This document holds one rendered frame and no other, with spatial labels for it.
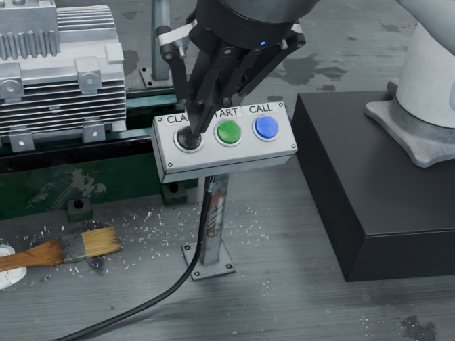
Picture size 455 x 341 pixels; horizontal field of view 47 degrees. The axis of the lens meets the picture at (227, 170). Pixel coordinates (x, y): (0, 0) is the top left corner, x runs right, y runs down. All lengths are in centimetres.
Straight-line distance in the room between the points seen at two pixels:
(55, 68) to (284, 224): 45
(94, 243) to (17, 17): 35
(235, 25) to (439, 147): 63
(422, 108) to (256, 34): 58
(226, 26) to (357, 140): 60
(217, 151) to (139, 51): 75
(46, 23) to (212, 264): 42
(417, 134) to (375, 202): 17
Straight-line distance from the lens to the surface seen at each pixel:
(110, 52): 75
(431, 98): 91
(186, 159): 61
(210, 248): 80
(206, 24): 39
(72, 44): 77
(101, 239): 85
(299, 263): 86
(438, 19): 28
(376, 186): 86
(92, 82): 74
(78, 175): 87
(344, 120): 99
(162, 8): 114
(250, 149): 64
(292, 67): 134
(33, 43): 75
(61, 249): 85
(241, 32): 38
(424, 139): 94
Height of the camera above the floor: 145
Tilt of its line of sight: 41 degrees down
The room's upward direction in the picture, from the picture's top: 7 degrees clockwise
